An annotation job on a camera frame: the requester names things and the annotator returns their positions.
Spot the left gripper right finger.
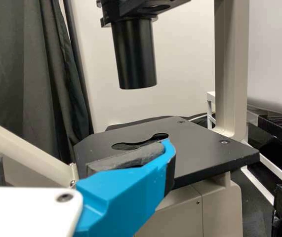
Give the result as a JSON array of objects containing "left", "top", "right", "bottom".
[{"left": 74, "top": 139, "right": 177, "bottom": 237}]

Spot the white box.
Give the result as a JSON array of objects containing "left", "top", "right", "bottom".
[{"left": 247, "top": 0, "right": 282, "bottom": 113}]

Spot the cream microscope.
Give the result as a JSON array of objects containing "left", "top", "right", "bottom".
[{"left": 0, "top": 0, "right": 260, "bottom": 237}]

